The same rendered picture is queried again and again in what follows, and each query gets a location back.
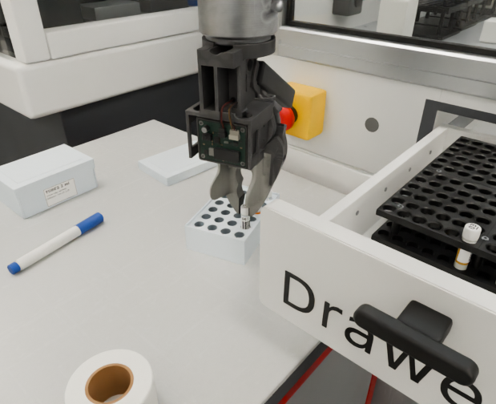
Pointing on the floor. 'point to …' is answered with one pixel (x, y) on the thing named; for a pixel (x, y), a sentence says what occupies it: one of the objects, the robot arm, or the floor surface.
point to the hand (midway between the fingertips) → (248, 202)
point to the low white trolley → (143, 293)
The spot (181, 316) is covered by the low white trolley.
